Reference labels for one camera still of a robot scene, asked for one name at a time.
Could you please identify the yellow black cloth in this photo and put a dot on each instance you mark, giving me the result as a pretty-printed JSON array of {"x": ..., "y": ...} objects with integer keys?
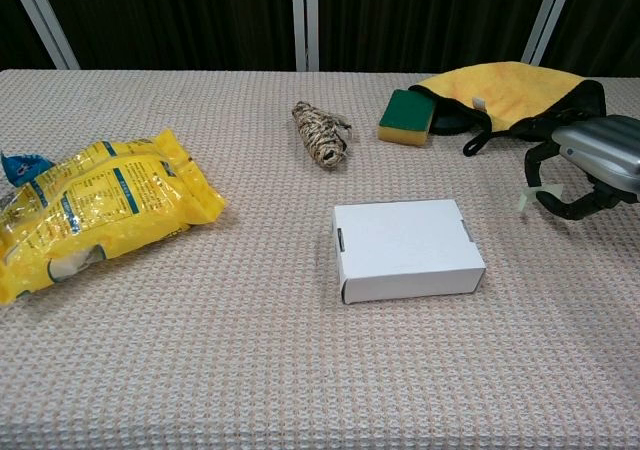
[{"x": 520, "y": 95}]

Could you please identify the jute twine roll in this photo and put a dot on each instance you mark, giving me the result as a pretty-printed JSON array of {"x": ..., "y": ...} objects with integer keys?
[{"x": 320, "y": 132}]

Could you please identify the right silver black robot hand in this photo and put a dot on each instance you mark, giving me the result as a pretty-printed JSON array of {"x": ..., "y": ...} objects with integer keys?
[{"x": 605, "y": 145}]

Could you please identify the beige waffle tablecloth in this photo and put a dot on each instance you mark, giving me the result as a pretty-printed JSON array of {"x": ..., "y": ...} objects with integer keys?
[{"x": 250, "y": 360}]

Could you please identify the white cardboard box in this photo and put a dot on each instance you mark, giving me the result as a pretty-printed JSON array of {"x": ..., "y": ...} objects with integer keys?
[{"x": 405, "y": 245}]

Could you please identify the yellow snack bag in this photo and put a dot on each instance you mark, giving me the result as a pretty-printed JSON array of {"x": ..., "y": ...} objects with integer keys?
[{"x": 115, "y": 205}]

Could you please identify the green yellow sponge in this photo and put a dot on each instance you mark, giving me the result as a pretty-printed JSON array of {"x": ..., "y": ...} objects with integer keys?
[{"x": 406, "y": 115}]

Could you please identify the white frame post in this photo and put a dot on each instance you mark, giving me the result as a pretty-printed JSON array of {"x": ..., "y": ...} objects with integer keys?
[
  {"x": 547, "y": 20},
  {"x": 305, "y": 20},
  {"x": 55, "y": 30}
]

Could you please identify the blue small packet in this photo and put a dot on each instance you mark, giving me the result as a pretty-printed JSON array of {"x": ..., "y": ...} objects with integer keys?
[{"x": 22, "y": 167}]

